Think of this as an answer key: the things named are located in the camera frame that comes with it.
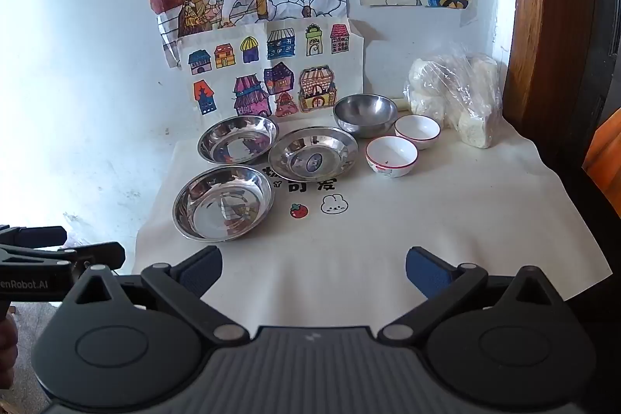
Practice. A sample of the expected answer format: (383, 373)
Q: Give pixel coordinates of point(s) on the white bowl with red specks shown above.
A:
(393, 154)

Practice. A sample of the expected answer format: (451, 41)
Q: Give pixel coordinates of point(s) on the paper drawing of colourful houses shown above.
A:
(271, 60)

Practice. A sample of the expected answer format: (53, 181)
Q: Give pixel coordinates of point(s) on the white bowl with grey mark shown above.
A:
(418, 128)

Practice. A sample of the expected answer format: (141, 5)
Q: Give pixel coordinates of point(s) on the steel plate with centre sticker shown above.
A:
(334, 147)

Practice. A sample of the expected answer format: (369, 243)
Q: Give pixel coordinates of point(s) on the white printed cloth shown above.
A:
(339, 239)

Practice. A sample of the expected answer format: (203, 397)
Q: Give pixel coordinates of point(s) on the stainless steel bowl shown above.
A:
(364, 113)

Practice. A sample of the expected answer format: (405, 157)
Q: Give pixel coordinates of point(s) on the person's left hand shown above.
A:
(7, 356)

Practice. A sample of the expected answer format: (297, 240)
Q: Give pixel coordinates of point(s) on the orange panel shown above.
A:
(606, 162)

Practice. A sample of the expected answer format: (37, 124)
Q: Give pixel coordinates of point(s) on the brown wooden door frame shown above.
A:
(548, 31)

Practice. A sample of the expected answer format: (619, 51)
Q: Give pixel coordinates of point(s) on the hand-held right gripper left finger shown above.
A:
(201, 271)

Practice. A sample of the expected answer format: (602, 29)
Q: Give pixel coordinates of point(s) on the clear bag of white buns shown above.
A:
(461, 103)

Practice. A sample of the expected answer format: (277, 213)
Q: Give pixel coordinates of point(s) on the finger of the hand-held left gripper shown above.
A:
(34, 234)
(102, 255)

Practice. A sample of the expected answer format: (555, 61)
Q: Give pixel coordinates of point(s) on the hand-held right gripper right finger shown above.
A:
(424, 268)

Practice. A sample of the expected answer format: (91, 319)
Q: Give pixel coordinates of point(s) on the round stainless steel plate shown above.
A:
(218, 205)
(228, 142)

